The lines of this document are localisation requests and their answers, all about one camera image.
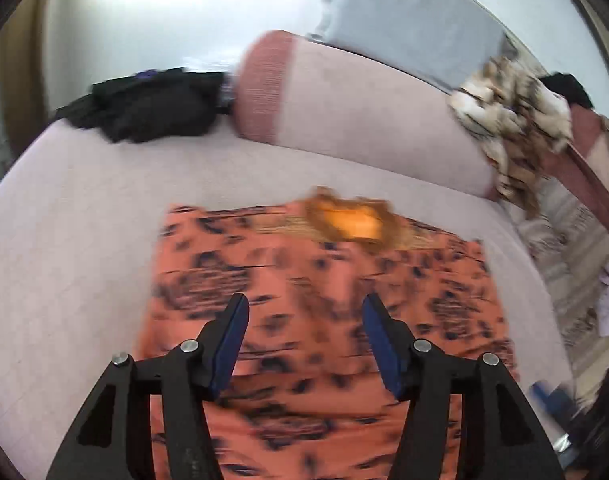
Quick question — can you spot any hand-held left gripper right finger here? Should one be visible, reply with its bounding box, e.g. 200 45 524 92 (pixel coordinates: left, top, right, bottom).
363 294 565 480

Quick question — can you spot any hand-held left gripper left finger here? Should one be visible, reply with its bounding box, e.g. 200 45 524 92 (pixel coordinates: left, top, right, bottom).
47 293 249 480

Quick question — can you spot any orange black floral garment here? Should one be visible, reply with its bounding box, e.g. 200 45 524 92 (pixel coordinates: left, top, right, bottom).
134 186 520 480

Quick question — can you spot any black clothes pile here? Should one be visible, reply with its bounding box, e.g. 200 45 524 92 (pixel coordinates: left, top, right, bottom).
52 67 235 143

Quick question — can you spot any striped beige mat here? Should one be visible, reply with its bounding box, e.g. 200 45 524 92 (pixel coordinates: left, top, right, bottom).
505 175 609 351

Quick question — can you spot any pink quilted sofa seat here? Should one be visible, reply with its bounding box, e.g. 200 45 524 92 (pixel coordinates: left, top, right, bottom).
0 120 575 480

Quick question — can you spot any red-brown sofa armrest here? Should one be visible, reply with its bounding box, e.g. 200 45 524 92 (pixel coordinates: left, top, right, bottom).
549 105 609 243

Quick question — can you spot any beige brown patterned scarf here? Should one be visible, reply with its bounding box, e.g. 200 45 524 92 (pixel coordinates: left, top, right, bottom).
447 55 575 218

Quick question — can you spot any small black cloth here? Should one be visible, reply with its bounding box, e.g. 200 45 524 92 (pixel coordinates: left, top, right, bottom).
537 72 595 110

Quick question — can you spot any grey pillow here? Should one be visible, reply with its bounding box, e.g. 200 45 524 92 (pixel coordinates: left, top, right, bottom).
304 0 518 96

